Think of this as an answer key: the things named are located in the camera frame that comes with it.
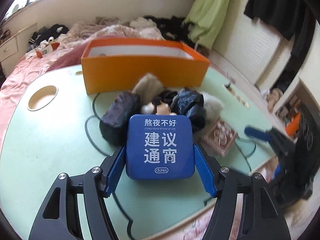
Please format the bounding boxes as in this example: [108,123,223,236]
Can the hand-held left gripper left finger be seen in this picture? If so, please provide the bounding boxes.
[29,146,127,240]

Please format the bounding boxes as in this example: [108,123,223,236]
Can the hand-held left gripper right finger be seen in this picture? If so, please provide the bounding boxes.
[193,144,292,240]

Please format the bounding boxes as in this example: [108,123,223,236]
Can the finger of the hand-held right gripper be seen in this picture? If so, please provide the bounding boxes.
[244,126,278,145]
[269,155,286,183]

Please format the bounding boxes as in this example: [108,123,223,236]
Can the pink card pack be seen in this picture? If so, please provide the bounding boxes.
[202,121,238,157]

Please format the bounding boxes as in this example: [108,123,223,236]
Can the blue square tin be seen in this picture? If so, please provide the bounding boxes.
[125,114,195,180]

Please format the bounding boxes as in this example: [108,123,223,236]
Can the orange cardboard box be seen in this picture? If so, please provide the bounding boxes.
[80,37,210,95]

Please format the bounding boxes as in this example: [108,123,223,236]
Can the green cartoon desktop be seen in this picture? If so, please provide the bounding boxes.
[0,64,278,240]

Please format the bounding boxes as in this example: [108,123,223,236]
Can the beige clothes pile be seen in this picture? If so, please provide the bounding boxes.
[265,87,284,112]

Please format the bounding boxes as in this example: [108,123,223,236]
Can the white fur pompom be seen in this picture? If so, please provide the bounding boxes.
[200,92,224,120]

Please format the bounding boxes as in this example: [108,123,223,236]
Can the black rectangular pouch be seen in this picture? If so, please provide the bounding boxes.
[99,91,141,146]

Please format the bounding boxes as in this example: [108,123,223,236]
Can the black crumpled bag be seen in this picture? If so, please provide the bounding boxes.
[171,88,207,133]

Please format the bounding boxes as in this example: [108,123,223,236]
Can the cartoon figurine toy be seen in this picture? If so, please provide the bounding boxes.
[141,97,175,117]

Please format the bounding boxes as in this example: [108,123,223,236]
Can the brown fur pompom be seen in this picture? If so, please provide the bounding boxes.
[132,73,163,105]

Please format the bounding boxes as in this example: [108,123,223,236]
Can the green hanging cloth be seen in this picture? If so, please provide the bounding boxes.
[184,0,234,48]

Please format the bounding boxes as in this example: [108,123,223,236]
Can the black hanging garment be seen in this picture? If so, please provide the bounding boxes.
[244,0,317,68]

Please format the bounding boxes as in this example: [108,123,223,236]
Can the black printed clothing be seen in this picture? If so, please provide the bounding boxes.
[144,15,198,43]

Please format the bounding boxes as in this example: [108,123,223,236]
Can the small orange carton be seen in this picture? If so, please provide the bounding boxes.
[36,42,60,58]

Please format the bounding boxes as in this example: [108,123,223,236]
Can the pink crumpled quilt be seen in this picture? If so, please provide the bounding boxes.
[60,16,165,53]

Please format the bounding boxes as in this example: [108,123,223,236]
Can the black and white clothes pile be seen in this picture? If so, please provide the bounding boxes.
[27,24,69,48]

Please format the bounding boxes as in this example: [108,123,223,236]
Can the white drawer cabinet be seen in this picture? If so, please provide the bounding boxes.
[0,22,38,67]

